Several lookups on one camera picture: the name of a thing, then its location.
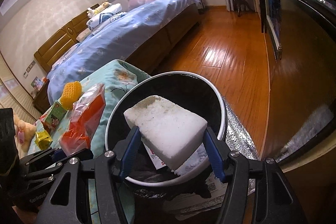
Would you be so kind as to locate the silver foil mat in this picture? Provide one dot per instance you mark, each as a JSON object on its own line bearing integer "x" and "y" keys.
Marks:
{"x": 239, "y": 140}

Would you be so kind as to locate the wooden headboard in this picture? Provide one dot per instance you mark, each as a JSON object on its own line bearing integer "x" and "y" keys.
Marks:
{"x": 57, "y": 48}

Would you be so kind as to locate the white foam block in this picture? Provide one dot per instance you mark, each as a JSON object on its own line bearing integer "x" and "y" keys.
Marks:
{"x": 168, "y": 129}

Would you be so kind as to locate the blue printed pillow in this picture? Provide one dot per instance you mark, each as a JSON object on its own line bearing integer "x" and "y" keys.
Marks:
{"x": 59, "y": 62}

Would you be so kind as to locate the red plastic wrapper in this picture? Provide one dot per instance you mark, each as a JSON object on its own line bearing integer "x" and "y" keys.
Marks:
{"x": 86, "y": 119}

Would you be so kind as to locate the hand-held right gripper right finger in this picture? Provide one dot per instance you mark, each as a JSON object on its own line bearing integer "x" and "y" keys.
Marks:
{"x": 214, "y": 155}

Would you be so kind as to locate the black glossy cabinet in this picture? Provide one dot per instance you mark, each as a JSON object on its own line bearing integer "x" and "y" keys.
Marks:
{"x": 302, "y": 56}

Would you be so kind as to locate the cream louvred closet door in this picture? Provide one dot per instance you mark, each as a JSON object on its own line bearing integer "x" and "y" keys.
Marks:
{"x": 10, "y": 103}

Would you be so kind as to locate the wall switch panel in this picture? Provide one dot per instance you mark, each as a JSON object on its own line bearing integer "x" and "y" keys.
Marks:
{"x": 30, "y": 66}

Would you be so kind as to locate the bed with blue sheet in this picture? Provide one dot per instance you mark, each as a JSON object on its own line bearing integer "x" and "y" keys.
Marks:
{"x": 126, "y": 29}

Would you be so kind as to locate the tan teddy bear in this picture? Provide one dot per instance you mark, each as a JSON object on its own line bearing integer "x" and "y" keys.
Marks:
{"x": 23, "y": 132}

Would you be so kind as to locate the white-rimmed trash bin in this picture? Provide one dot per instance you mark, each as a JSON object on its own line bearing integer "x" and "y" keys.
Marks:
{"x": 183, "y": 90}

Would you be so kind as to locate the small pink pillow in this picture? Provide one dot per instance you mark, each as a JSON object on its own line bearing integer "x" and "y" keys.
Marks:
{"x": 83, "y": 35}

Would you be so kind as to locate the wooden nightstand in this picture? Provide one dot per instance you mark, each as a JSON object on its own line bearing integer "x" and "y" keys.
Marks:
{"x": 42, "y": 98}

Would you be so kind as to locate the gold foil wrapper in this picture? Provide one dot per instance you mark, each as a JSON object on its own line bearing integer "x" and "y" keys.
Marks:
{"x": 43, "y": 140}

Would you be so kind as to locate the dark wooden coat rack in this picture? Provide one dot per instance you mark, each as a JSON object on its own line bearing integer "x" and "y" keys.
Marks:
{"x": 240, "y": 1}

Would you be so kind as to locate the colourful tissue box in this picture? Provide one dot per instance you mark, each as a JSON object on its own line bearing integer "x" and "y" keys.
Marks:
{"x": 39, "y": 83}

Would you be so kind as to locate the green juice box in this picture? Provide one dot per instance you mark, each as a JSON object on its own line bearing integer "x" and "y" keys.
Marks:
{"x": 56, "y": 109}

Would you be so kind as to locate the yellow foam fruit net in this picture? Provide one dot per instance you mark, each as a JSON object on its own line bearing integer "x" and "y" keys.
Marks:
{"x": 71, "y": 94}

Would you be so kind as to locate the folded blue white quilt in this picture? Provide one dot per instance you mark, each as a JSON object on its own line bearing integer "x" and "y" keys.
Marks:
{"x": 110, "y": 16}

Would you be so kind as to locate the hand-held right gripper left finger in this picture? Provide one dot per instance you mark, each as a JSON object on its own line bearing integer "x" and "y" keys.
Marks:
{"x": 128, "y": 150}

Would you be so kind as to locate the yellow plush toy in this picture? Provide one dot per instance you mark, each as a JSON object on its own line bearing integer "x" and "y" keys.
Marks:
{"x": 101, "y": 6}

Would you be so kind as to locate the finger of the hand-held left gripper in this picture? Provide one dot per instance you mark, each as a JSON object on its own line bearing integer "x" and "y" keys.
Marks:
{"x": 47, "y": 155}
{"x": 42, "y": 174}

